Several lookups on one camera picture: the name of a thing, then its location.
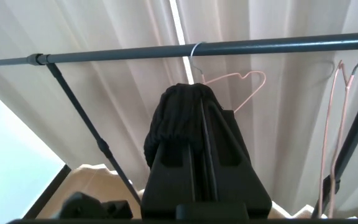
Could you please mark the black clothes rack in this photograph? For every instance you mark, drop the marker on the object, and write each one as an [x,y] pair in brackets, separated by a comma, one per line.
[259,46]

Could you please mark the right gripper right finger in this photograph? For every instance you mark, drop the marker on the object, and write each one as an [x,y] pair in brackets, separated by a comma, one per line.
[244,186]

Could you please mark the black shorts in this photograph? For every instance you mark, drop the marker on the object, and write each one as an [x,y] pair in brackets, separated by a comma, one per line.
[179,109]

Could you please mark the pink clothes hanger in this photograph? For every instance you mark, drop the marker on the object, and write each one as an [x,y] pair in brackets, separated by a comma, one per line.
[325,140]
[250,97]

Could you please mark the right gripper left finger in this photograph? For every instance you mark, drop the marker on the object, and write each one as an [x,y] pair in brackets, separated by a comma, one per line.
[166,186]

